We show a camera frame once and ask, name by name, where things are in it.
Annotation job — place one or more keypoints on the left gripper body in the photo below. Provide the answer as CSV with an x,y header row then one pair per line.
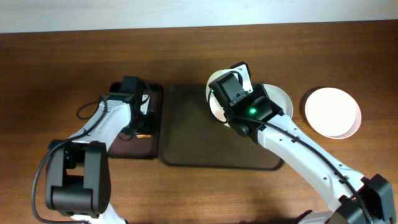
x,y
145,125

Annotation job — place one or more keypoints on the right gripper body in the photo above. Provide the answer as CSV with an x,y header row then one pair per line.
x,y
258,92

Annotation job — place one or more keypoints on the white plate bottom stained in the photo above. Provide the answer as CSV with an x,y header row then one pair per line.
x,y
333,113

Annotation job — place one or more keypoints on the small black tray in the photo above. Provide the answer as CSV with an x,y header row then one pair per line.
x,y
127,146

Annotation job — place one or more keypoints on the white plate top stained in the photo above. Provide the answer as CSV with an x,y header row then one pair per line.
x,y
215,109

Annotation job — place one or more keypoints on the large brown serving tray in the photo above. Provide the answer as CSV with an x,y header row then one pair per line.
x,y
189,136

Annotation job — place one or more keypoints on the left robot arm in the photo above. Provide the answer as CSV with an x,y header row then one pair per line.
x,y
78,183

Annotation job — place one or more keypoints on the pale green plate stained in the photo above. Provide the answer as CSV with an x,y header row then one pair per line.
x,y
281,99

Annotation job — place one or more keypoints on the green and orange sponge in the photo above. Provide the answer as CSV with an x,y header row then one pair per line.
x,y
139,136

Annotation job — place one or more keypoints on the white plate stained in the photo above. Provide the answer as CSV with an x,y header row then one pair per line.
x,y
215,109
333,113

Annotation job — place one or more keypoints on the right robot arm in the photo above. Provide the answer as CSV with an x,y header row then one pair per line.
x,y
349,195

